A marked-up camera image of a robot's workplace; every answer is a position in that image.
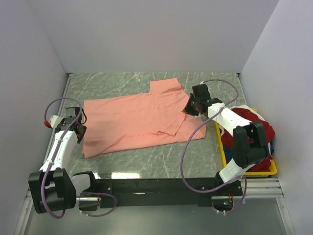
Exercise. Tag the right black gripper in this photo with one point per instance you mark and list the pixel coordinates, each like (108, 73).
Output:
(187, 110)

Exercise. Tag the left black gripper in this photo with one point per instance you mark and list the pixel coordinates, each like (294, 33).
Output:
(80, 137)

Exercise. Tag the pink t shirt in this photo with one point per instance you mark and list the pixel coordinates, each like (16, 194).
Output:
(139, 120)

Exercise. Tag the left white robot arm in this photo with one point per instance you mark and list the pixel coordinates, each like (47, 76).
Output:
(51, 187)

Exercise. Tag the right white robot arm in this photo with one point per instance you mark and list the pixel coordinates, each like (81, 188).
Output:
(249, 142)

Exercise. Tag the blue t shirt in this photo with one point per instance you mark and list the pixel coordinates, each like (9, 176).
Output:
(262, 166)

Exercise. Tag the black base beam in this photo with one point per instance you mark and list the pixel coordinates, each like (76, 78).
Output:
(154, 192)

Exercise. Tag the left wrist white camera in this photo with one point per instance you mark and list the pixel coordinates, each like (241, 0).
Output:
(53, 122)

